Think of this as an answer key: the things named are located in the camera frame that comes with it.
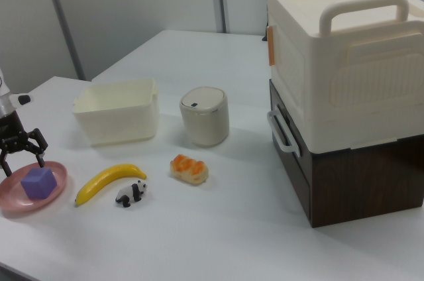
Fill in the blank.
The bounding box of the cream plastic storage box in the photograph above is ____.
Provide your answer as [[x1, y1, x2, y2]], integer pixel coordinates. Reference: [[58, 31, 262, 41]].
[[265, 0, 424, 156]]

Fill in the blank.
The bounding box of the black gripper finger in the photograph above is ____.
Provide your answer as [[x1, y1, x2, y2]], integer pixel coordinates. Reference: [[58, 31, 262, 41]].
[[0, 148, 13, 178], [26, 127, 48, 170]]

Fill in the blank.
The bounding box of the toy panda figure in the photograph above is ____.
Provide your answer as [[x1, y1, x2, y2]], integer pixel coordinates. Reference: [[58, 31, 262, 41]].
[[115, 180, 148, 209]]

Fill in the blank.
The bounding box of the pink plastic plate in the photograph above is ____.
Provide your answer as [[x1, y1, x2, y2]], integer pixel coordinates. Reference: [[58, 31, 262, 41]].
[[0, 160, 69, 213]]

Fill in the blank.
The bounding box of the toy bread loaf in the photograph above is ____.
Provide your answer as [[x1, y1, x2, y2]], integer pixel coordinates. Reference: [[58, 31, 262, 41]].
[[169, 153, 210, 187]]

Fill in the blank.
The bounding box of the yellow toy banana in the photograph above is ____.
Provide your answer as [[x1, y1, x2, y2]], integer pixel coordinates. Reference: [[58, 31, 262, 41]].
[[74, 163, 148, 208]]

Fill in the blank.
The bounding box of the brown wooden drawer box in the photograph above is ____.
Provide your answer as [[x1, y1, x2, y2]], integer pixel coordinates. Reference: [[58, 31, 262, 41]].
[[266, 78, 424, 229]]

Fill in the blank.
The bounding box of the round cream trash can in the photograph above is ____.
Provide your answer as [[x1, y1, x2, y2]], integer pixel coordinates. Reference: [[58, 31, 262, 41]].
[[179, 85, 231, 148]]

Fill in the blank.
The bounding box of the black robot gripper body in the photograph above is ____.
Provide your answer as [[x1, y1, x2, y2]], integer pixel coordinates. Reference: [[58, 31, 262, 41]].
[[0, 109, 30, 155]]

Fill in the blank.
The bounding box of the white square plastic bin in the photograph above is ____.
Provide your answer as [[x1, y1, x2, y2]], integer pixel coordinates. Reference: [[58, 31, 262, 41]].
[[72, 77, 160, 148]]

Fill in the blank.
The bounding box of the purple cube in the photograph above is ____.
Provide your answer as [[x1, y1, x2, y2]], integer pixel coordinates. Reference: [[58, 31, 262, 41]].
[[20, 167, 58, 201]]

